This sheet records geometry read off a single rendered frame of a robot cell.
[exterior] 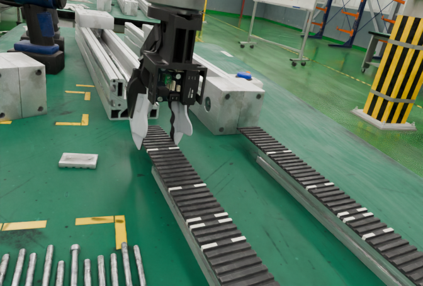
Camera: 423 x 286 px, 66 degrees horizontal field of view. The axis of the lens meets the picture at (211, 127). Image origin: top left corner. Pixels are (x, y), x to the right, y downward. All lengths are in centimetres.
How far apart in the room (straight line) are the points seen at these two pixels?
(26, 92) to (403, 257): 62
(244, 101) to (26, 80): 40
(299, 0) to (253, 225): 599
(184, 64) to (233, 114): 26
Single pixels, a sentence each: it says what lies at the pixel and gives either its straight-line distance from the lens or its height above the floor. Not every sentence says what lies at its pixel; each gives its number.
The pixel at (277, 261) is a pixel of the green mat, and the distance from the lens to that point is 40.
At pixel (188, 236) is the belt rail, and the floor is 79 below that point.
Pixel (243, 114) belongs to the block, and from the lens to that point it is 66.
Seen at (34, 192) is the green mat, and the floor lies 78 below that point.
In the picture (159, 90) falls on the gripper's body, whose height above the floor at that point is 92.
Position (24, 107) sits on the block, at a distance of 67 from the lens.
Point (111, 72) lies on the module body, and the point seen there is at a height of 86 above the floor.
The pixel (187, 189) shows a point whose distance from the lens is 42.
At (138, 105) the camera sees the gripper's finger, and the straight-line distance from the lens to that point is 48.
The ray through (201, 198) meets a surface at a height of 81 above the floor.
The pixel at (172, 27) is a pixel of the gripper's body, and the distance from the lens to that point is 41.
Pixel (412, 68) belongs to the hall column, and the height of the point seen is 63.
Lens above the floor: 105
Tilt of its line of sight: 23 degrees down
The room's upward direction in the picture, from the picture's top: 10 degrees clockwise
